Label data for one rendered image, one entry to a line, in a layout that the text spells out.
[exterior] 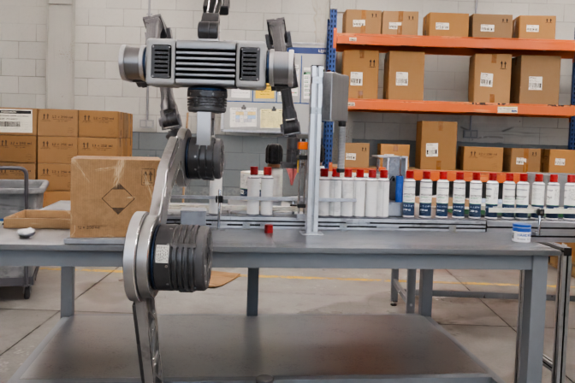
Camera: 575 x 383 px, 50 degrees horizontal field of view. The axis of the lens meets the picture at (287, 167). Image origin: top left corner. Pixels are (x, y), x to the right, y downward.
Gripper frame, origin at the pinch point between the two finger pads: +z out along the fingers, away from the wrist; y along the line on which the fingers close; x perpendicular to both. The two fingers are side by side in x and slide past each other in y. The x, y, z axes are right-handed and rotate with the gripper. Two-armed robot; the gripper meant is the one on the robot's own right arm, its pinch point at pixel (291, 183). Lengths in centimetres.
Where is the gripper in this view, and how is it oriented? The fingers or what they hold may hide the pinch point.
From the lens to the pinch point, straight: 267.9
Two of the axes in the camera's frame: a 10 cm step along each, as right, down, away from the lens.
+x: 1.0, 0.6, -9.9
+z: -0.5, 10.0, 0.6
